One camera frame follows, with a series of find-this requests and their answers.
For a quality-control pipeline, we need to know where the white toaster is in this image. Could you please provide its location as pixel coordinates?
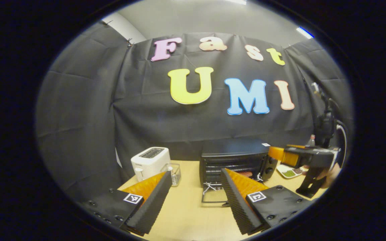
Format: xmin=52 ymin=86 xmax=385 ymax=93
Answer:
xmin=131 ymin=147 xmax=171 ymax=182

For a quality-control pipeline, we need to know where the white divided bean plate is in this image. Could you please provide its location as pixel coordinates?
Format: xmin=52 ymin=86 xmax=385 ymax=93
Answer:
xmin=276 ymin=164 xmax=309 ymax=179

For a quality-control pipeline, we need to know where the small ceiling light panel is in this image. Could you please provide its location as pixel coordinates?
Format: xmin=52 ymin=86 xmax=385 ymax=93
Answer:
xmin=296 ymin=27 xmax=315 ymax=39

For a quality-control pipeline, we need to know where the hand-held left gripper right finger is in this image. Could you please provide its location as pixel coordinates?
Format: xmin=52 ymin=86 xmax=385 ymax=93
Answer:
xmin=220 ymin=168 xmax=313 ymax=235

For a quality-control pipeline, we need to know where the small wire rack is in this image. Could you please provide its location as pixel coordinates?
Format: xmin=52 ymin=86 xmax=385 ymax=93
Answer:
xmin=166 ymin=163 xmax=182 ymax=187

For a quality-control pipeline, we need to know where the black backdrop cloth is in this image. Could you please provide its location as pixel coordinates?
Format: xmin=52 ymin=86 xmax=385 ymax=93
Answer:
xmin=36 ymin=22 xmax=355 ymax=202

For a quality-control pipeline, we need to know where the black electric oven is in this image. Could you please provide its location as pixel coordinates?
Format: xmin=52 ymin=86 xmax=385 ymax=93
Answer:
xmin=199 ymin=138 xmax=278 ymax=204

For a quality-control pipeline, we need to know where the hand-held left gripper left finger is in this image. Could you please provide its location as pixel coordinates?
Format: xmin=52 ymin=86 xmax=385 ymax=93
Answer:
xmin=81 ymin=171 xmax=173 ymax=236

